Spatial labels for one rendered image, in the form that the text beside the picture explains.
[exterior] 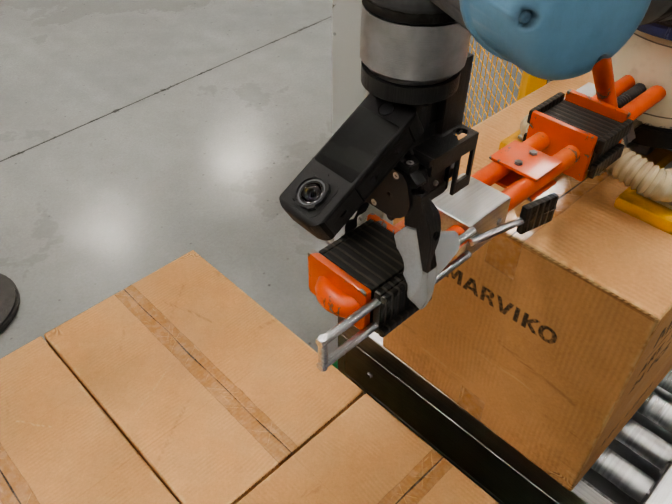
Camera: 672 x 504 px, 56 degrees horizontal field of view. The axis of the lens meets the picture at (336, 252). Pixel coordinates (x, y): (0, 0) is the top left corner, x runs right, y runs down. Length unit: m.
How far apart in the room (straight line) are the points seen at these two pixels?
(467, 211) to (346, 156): 0.21
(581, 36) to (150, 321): 1.27
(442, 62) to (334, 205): 0.12
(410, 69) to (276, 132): 2.66
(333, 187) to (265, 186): 2.29
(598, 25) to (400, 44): 0.14
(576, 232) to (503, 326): 0.18
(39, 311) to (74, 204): 0.59
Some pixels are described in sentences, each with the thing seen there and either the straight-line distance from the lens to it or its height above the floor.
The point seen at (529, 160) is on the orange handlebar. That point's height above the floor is 1.22.
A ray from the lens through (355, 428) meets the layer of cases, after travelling 1.26.
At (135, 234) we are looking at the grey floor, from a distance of 2.59.
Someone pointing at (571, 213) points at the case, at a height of 1.08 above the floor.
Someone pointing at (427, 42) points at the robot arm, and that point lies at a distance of 0.43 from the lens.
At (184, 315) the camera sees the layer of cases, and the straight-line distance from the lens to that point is 1.47.
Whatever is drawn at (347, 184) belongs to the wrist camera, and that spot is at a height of 1.35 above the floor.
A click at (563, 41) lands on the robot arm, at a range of 0.32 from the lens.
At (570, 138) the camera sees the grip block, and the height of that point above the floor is 1.22.
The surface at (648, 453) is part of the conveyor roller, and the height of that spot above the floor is 0.53.
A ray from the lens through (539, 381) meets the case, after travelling 0.97.
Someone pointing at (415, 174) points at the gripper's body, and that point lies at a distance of 0.48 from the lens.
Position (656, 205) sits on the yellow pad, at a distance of 0.94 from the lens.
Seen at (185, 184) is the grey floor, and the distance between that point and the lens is 2.80.
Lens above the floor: 1.61
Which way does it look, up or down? 42 degrees down
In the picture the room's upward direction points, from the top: straight up
